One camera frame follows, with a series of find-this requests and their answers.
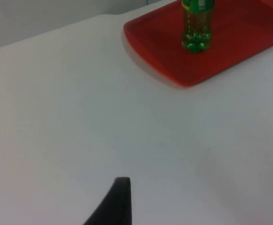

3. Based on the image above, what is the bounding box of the red plastic tray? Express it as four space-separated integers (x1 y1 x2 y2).
123 0 273 88

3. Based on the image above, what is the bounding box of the green plastic bottle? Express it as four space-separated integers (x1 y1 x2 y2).
181 0 215 55

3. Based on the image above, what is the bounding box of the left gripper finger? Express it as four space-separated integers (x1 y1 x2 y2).
83 177 133 225

